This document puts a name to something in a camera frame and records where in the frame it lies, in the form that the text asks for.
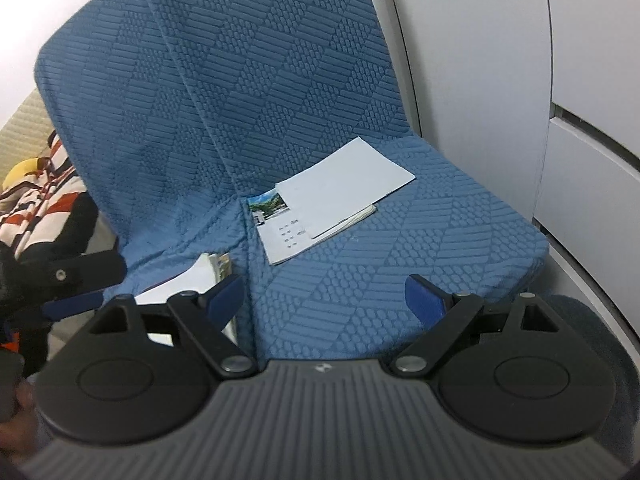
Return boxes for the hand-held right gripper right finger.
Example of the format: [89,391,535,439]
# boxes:
[390,274,563,376]

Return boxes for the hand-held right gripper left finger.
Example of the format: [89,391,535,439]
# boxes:
[87,275,253,378]

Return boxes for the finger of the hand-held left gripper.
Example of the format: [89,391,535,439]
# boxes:
[30,252,128,301]
[42,292,106,323]

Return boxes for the white paper sheet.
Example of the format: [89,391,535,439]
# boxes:
[275,137,417,240]
[310,204,378,242]

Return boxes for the person's left hand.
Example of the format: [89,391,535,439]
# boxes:
[12,377,43,451]

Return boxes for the striped fleece blanket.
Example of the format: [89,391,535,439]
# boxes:
[0,130,123,266]

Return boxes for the yellow plush toy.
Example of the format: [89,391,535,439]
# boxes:
[2,157,51,191]

